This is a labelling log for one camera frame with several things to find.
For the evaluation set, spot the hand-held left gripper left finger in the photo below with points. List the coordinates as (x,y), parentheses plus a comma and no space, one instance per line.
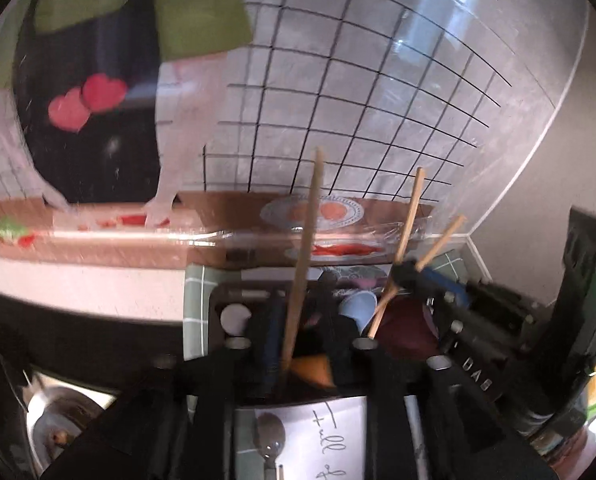
(270,345)

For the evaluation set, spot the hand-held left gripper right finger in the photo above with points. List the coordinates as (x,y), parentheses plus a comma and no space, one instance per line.
(345,355)

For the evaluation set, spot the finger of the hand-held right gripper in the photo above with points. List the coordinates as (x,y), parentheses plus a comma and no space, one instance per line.
(440,310)
(447,282)

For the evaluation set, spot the black utensil holder rack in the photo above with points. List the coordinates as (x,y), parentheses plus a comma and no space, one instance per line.
(407,332)

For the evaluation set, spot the wooden chopstick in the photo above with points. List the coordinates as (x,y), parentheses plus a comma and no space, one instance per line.
(411,210)
(303,260)
(442,240)

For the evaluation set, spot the orange spoon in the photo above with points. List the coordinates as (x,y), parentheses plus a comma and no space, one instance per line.
(315,370)

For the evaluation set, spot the green checked mat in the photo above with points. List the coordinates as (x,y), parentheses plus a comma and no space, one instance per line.
(195,310)

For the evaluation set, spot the white paper with writing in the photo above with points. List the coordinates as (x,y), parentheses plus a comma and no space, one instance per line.
(338,440)

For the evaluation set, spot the metal spoon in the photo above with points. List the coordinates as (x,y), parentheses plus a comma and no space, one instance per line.
(270,435)

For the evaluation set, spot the cartoon kitchen wall poster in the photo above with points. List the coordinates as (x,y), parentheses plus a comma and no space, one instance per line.
(328,85)

